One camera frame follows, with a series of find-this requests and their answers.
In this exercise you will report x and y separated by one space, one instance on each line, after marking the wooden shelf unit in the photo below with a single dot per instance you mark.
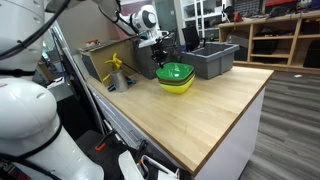
287 43

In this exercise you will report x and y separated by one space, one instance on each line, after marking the orange handled black clamp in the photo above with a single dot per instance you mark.
102 142

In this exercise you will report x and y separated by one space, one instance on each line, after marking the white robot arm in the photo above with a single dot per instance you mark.
32 136

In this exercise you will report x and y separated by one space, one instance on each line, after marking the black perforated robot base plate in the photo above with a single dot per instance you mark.
117 160

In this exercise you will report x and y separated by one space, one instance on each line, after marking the red plastic bowl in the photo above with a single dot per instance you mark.
175 82

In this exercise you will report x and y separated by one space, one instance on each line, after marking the silver metal cylinder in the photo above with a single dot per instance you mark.
119 80

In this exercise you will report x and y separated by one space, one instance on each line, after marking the dark grey fabric basket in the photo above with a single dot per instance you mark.
146 66

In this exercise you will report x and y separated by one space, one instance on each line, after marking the green plastic bowl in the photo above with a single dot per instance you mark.
174 71

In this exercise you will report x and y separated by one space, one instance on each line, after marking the yellow plastic bowl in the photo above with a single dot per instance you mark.
177 89

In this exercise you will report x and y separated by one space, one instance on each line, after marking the black office chair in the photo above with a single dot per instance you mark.
192 39

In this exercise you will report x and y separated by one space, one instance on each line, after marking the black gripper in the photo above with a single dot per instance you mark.
159 54

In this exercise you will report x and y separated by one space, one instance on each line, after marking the grey plastic bin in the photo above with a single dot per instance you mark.
211 60

